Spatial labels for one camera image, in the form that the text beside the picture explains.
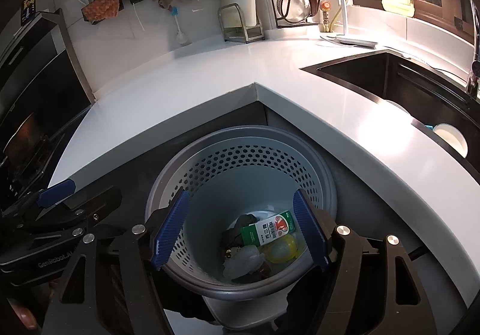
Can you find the black bag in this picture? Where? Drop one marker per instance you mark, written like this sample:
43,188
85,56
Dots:
232,237

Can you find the white bowl in sink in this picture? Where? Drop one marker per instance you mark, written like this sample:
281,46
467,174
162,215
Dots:
453,137

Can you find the person's left hand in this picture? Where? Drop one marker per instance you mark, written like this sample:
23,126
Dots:
17,320

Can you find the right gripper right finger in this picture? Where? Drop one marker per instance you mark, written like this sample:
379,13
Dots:
313,235

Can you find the black kitchen sink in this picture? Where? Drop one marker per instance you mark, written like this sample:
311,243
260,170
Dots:
429,98

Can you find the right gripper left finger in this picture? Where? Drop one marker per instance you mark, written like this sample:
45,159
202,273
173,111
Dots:
171,221

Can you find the metal cutting board stand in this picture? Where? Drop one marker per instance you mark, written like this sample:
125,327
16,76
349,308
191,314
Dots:
234,27

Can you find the grey perforated trash bin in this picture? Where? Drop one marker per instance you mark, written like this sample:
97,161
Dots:
246,170

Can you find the orange dish cloth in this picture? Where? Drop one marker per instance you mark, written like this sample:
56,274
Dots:
100,10

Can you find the yellow plastic lid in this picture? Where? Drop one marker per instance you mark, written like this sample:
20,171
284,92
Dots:
282,250

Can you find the blue white bottle brush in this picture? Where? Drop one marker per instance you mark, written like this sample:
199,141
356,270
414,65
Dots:
180,36

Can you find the black stove cooktop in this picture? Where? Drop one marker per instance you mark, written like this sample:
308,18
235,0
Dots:
44,92

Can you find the green white carton box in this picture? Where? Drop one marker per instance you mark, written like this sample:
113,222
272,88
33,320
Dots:
268,230

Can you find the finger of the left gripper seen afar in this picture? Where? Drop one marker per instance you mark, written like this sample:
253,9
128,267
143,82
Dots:
56,193

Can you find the clear plastic wrap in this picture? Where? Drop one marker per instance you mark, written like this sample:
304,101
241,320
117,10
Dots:
245,260

